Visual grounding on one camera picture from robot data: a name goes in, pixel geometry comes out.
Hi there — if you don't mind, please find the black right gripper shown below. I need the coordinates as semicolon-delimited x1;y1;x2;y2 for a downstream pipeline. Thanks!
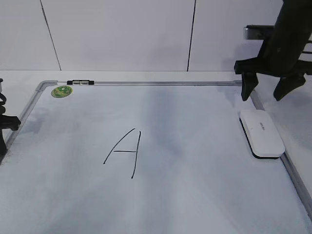
234;0;312;101

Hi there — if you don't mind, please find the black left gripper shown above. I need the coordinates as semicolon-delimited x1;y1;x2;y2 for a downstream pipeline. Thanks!
0;115;20;156

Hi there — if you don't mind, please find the white board eraser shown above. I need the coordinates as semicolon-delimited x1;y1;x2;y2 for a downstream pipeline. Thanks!
239;109;285;159

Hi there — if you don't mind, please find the white board with grey frame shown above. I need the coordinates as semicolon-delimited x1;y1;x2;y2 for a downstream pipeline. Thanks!
0;84;312;234

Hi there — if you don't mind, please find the round green sticker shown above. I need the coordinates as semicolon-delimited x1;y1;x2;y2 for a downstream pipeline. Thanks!
51;86;73;98

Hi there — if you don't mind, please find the black coiled cable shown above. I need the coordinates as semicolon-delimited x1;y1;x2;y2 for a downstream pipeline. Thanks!
0;78;7;115

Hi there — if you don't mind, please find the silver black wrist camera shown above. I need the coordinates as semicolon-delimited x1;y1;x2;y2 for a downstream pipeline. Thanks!
243;25;274;40

